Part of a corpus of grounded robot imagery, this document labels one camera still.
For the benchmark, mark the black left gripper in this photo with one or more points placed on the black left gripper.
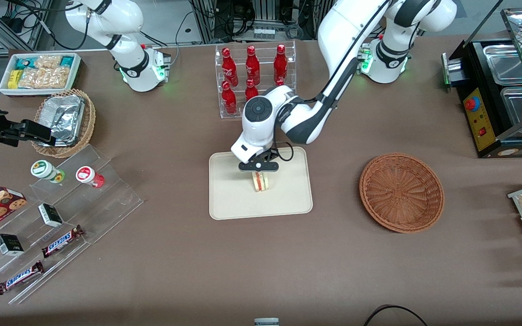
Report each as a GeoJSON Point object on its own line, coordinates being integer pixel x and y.
{"type": "Point", "coordinates": [266, 156]}

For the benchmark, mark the triangular sandwich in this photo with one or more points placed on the triangular sandwich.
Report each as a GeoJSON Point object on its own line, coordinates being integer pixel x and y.
{"type": "Point", "coordinates": [261, 183]}

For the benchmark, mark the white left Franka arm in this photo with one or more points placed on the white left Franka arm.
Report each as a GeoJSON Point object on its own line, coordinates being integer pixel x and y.
{"type": "Point", "coordinates": [351, 27]}

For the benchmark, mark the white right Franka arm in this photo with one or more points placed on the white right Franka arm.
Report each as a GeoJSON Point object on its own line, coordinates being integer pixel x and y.
{"type": "Point", "coordinates": [138, 68]}

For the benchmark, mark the beige plastic serving tray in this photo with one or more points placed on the beige plastic serving tray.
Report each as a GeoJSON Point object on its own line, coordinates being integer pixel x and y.
{"type": "Point", "coordinates": [288, 194]}

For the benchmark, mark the light oval wicker basket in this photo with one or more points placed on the light oval wicker basket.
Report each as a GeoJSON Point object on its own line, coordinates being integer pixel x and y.
{"type": "Point", "coordinates": [89, 122]}

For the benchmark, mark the brown round wicker basket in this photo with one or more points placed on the brown round wicker basket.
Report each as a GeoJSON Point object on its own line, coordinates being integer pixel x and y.
{"type": "Point", "coordinates": [401, 194]}

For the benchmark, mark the silver foil container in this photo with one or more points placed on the silver foil container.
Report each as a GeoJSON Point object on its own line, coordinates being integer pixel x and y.
{"type": "Point", "coordinates": [64, 117]}

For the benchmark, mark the green lid yogurt cup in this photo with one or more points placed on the green lid yogurt cup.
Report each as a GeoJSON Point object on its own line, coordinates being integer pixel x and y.
{"type": "Point", "coordinates": [43, 170]}

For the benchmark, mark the large clear cracker bag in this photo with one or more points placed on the large clear cracker bag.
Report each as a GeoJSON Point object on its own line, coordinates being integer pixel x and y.
{"type": "Point", "coordinates": [45, 78]}

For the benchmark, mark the red lid yogurt cup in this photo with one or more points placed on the red lid yogurt cup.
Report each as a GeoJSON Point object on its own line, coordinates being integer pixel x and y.
{"type": "Point", "coordinates": [86, 175]}

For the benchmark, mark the yellow snack packet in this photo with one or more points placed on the yellow snack packet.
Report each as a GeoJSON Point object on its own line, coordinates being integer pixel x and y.
{"type": "Point", "coordinates": [13, 79]}

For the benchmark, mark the clear acrylic bottle rack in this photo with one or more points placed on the clear acrylic bottle rack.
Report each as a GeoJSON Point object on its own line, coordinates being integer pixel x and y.
{"type": "Point", "coordinates": [224, 115]}

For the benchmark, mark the teal snack packet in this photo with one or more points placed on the teal snack packet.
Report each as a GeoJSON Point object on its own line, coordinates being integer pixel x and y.
{"type": "Point", "coordinates": [67, 61]}
{"type": "Point", "coordinates": [24, 63]}

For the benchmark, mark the small clear cracker bag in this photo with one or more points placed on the small clear cracker bag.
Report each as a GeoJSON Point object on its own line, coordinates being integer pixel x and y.
{"type": "Point", "coordinates": [48, 61]}

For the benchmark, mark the white rectangular snack bin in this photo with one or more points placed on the white rectangular snack bin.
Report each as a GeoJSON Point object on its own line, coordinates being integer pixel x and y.
{"type": "Point", "coordinates": [76, 68]}

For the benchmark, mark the small black white box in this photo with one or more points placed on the small black white box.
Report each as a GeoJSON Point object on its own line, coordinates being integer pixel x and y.
{"type": "Point", "coordinates": [50, 215]}
{"type": "Point", "coordinates": [9, 244]}

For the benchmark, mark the clear acrylic tiered stand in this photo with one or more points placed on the clear acrylic tiered stand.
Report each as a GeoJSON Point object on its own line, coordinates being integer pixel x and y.
{"type": "Point", "coordinates": [107, 203]}

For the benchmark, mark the Snickers chocolate bar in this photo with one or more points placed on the Snickers chocolate bar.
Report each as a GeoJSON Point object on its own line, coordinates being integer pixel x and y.
{"type": "Point", "coordinates": [61, 241]}
{"type": "Point", "coordinates": [20, 277]}

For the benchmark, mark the white power strip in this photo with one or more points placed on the white power strip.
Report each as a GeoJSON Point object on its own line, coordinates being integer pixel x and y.
{"type": "Point", "coordinates": [263, 32]}

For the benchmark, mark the small grey device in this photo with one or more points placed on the small grey device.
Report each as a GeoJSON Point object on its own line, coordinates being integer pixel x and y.
{"type": "Point", "coordinates": [266, 322]}

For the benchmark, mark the black food warmer cabinet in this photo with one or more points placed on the black food warmer cabinet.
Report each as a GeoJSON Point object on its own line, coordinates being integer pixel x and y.
{"type": "Point", "coordinates": [480, 122]}

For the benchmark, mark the grey metal side frame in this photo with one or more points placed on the grey metal side frame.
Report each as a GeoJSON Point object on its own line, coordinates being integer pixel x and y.
{"type": "Point", "coordinates": [21, 31]}

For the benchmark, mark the aluminium equipment frame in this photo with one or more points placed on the aluminium equipment frame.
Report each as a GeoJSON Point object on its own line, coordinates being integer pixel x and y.
{"type": "Point", "coordinates": [261, 13]}

